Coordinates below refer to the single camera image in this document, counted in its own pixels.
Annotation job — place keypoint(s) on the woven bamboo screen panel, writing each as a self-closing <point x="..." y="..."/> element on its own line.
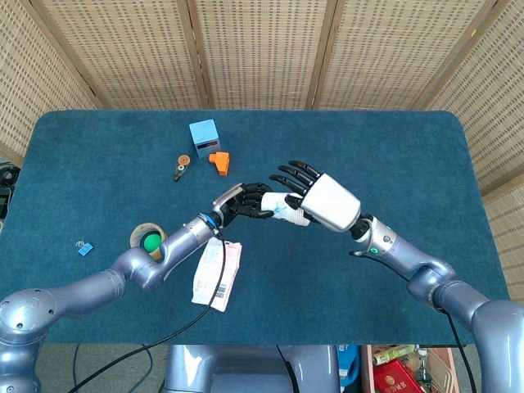
<point x="37" y="73"/>
<point x="393" y="53"/>
<point x="262" y="53"/>
<point x="495" y="114"/>
<point x="123" y="53"/>

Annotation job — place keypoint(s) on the black orange correction tape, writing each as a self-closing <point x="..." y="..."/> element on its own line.
<point x="182" y="163"/>

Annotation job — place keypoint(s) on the red gift box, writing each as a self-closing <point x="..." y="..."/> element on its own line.
<point x="393" y="376"/>

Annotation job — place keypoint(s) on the silver robot torso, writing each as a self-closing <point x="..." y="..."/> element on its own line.
<point x="229" y="368"/>

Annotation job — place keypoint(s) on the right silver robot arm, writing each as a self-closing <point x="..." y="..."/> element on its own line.
<point x="434" y="274"/>

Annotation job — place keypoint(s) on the green ball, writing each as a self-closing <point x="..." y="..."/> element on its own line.
<point x="151" y="242"/>

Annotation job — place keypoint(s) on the light blue cardboard box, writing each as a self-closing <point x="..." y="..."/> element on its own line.
<point x="203" y="133"/>

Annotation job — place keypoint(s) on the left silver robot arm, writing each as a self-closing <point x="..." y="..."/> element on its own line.
<point x="135" y="270"/>

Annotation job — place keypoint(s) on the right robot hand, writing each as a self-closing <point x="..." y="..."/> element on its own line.
<point x="331" y="200"/>

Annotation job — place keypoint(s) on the clear yellowish packing tape roll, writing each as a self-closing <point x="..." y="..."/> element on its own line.
<point x="137" y="237"/>

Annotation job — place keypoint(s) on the blue binder clip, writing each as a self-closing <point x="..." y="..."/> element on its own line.
<point x="85" y="248"/>

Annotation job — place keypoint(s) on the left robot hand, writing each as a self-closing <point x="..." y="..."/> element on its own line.
<point x="229" y="200"/>

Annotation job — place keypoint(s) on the orange plastic printed part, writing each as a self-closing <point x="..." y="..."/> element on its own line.
<point x="221" y="162"/>

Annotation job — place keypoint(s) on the pink storage bin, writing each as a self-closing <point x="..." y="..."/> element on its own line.
<point x="444" y="360"/>

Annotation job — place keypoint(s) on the white pink plastic package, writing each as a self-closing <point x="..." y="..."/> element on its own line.
<point x="213" y="274"/>

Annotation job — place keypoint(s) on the blue velvet tablecloth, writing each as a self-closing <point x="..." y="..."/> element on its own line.
<point x="348" y="151"/>

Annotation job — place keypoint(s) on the black equipment beside table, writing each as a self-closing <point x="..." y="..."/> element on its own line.
<point x="6" y="180"/>

